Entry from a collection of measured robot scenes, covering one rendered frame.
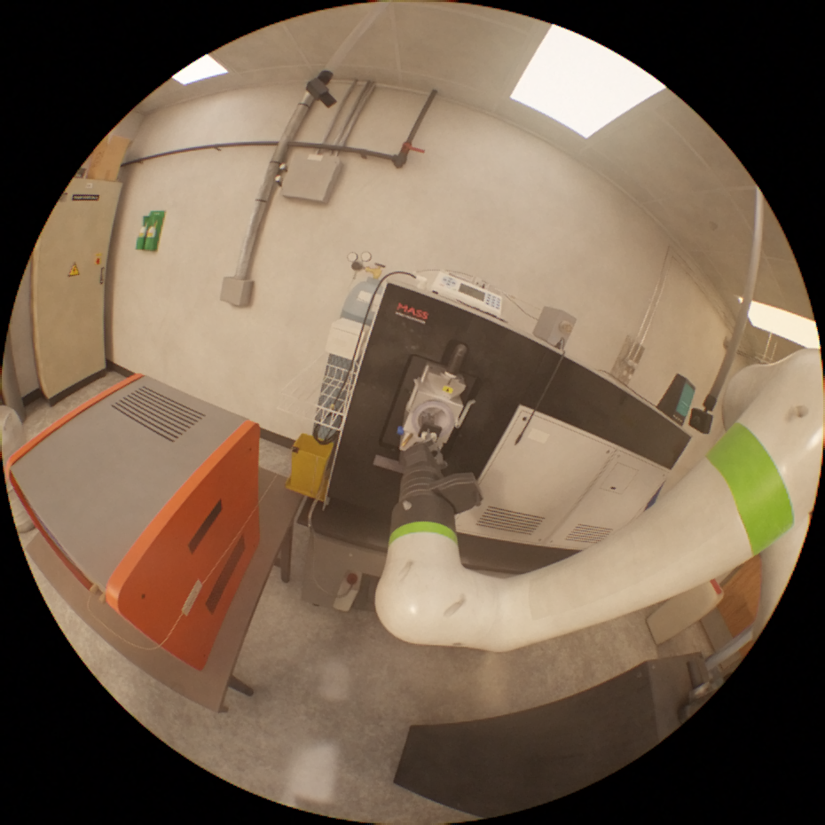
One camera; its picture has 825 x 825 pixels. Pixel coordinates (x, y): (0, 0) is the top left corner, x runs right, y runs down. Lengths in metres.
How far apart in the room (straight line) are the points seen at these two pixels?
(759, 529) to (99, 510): 0.66
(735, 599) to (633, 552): 3.79
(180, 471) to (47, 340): 2.79
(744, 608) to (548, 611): 3.78
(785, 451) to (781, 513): 0.05
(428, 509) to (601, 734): 0.54
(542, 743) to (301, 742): 0.98
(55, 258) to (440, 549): 3.13
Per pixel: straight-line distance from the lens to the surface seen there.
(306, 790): 1.50
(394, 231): 1.79
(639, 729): 0.59
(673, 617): 2.93
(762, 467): 0.27
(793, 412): 0.28
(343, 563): 1.03
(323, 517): 0.92
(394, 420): 0.70
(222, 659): 0.76
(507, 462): 0.80
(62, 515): 0.48
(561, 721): 0.71
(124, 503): 0.45
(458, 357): 0.57
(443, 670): 1.63
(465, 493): 0.41
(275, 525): 0.92
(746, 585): 4.01
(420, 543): 0.33
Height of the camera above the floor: 1.45
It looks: 24 degrees down
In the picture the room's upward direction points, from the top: 22 degrees clockwise
